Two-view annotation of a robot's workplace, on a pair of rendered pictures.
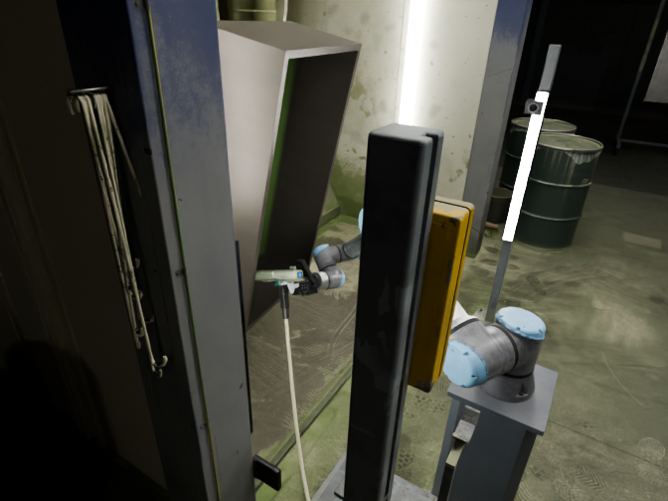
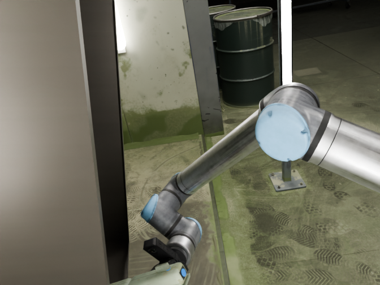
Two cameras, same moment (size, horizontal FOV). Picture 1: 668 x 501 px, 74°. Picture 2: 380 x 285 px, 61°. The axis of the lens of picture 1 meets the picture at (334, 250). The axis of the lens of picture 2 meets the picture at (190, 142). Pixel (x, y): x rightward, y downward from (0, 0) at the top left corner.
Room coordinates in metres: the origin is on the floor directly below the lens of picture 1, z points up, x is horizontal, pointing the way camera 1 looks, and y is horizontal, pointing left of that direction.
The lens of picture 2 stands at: (1.10, 0.32, 1.39)
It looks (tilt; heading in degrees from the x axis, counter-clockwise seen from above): 29 degrees down; 332
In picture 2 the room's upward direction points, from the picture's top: 11 degrees counter-clockwise
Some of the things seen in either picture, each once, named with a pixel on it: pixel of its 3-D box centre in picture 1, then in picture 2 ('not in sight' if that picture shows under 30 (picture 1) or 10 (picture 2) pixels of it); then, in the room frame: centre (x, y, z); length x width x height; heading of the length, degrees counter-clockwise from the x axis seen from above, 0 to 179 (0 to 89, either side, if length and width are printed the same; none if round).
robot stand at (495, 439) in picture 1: (486, 444); not in sight; (1.15, -0.60, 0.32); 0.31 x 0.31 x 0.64; 60
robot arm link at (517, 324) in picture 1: (514, 339); not in sight; (1.15, -0.59, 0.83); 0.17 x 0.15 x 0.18; 120
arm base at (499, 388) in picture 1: (507, 370); not in sight; (1.15, -0.60, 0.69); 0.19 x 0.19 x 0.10
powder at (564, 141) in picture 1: (564, 142); (242, 14); (3.67, -1.85, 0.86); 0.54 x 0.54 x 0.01
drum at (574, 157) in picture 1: (550, 191); (245, 57); (3.66, -1.85, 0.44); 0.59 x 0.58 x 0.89; 164
